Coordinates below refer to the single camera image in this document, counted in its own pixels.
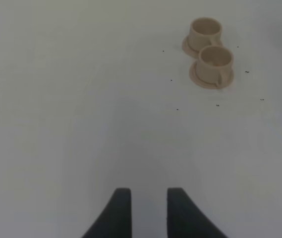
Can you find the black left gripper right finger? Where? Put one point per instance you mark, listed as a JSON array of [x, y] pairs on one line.
[[186, 220]]

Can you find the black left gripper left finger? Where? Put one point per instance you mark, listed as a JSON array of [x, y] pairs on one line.
[[115, 221]]

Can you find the near beige cup saucer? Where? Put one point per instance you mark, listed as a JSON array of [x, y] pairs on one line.
[[211, 77]]

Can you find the beige cup saucer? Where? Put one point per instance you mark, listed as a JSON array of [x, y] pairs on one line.
[[211, 77], [194, 53]]

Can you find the near beige teacup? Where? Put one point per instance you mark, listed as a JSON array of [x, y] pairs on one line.
[[216, 56]]

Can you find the beige teacup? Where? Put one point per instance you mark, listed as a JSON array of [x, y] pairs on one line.
[[216, 56], [203, 32]]

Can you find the far beige cup saucer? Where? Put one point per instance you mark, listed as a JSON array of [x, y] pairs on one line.
[[194, 53]]

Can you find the far beige teacup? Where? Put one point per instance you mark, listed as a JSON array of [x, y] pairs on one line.
[[203, 32]]

